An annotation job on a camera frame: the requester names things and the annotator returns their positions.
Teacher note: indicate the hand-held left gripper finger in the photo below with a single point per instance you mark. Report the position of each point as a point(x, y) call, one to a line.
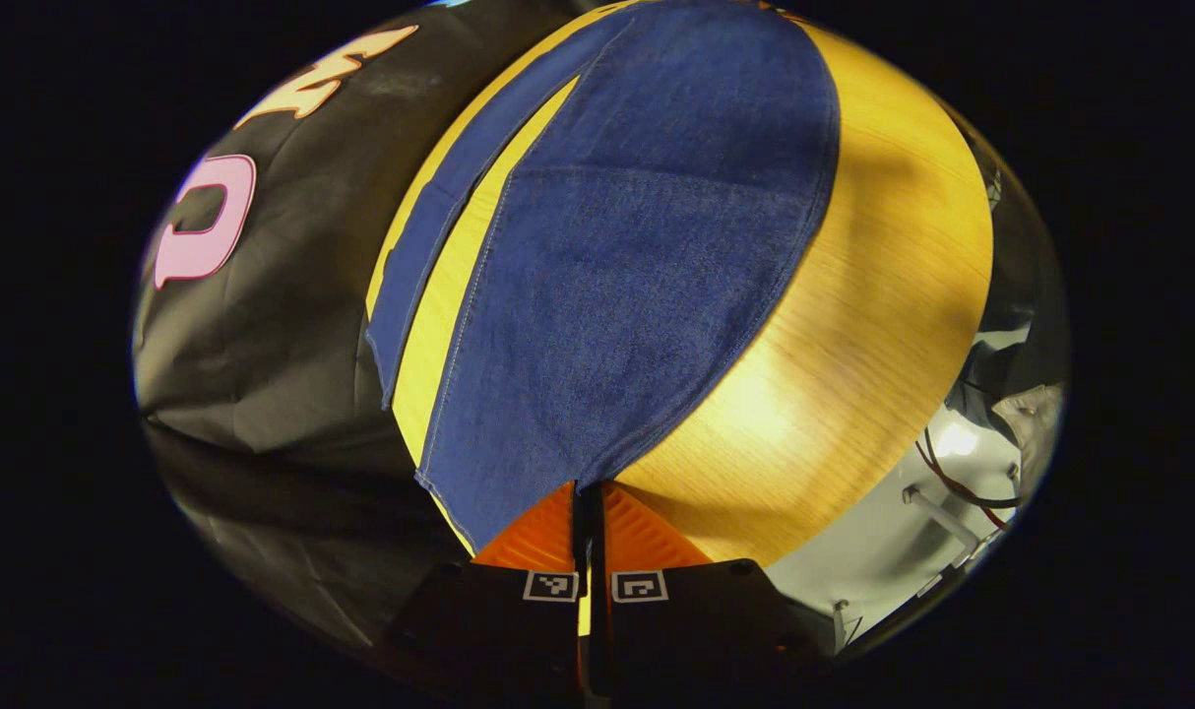
point(597, 537)
point(578, 532)

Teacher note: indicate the blue denim jeans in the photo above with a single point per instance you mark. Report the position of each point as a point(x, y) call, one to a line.
point(617, 276)

